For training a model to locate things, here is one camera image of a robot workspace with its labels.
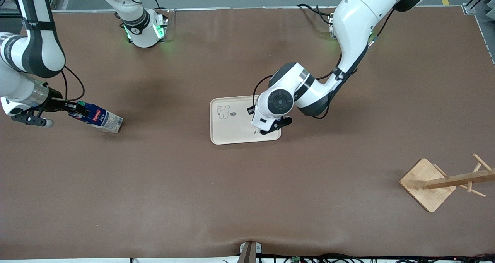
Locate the wooden cup rack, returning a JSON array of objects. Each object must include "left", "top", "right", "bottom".
[{"left": 399, "top": 153, "right": 495, "bottom": 213}]

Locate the brown table cover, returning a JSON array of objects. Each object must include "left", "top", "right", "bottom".
[{"left": 0, "top": 7, "right": 495, "bottom": 260}]

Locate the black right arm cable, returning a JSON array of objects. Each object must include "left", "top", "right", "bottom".
[{"left": 60, "top": 65, "right": 85, "bottom": 103}]

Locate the beige plastic tray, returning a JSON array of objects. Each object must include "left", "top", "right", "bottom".
[{"left": 210, "top": 95, "right": 282, "bottom": 145}]

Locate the blue milk carton green cap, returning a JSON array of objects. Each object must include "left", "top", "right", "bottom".
[{"left": 69, "top": 102, "right": 124, "bottom": 134}]

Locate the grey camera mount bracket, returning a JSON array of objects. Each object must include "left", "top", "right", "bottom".
[{"left": 239, "top": 241, "right": 262, "bottom": 263}]

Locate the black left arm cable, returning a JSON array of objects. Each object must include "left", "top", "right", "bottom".
[{"left": 252, "top": 74, "right": 276, "bottom": 109}]

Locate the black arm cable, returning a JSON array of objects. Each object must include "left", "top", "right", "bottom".
[
  {"left": 252, "top": 74, "right": 276, "bottom": 109},
  {"left": 60, "top": 65, "right": 85, "bottom": 103}
]

